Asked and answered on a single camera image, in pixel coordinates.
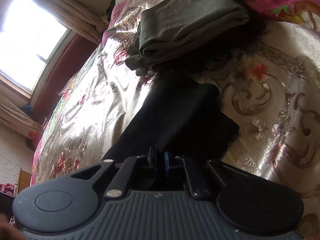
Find beige curtain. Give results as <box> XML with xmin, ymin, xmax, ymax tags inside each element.
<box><xmin>0</xmin><ymin>93</ymin><xmax>42</xmax><ymax>140</ymax></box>
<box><xmin>34</xmin><ymin>0</ymin><xmax>106</xmax><ymax>44</ymax></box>

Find maroon padded bench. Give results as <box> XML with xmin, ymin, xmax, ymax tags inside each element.
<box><xmin>31</xmin><ymin>34</ymin><xmax>98</xmax><ymax>124</ymax></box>

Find beige right curtain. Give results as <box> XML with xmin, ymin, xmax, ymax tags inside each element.
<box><xmin>34</xmin><ymin>0</ymin><xmax>106</xmax><ymax>44</ymax></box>

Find wooden TV cabinet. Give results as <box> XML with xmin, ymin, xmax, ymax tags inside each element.
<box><xmin>17</xmin><ymin>168</ymin><xmax>31</xmax><ymax>193</ymax></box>

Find folded olive green garment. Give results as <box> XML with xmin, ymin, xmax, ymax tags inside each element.
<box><xmin>125</xmin><ymin>0</ymin><xmax>249</xmax><ymax>76</ymax></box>

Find black pants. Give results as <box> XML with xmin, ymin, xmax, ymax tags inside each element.
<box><xmin>104</xmin><ymin>13</ymin><xmax>265</xmax><ymax>163</ymax></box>

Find beige left curtain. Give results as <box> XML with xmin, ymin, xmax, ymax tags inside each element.
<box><xmin>0</xmin><ymin>93</ymin><xmax>42</xmax><ymax>140</ymax></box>

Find bright window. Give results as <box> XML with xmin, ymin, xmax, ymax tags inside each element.
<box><xmin>1</xmin><ymin>0</ymin><xmax>69</xmax><ymax>94</ymax></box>

